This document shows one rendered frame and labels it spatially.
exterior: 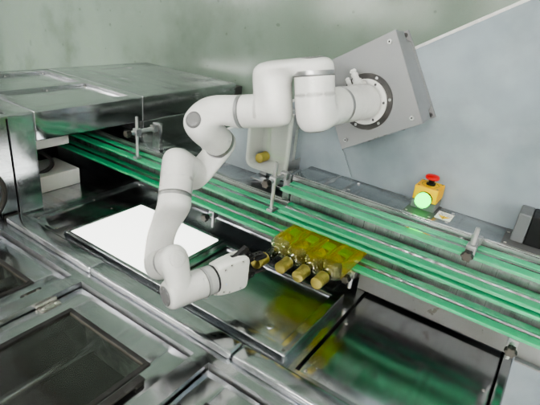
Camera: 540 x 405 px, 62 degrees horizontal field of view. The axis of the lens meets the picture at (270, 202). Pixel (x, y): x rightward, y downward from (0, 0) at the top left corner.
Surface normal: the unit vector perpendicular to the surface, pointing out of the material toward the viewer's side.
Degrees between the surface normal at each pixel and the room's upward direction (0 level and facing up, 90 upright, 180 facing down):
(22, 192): 90
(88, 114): 90
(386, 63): 5
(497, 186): 0
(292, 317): 90
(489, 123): 0
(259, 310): 90
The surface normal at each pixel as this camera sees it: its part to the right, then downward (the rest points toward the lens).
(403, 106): -0.61, 0.23
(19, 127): 0.82, 0.31
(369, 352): 0.11, -0.90
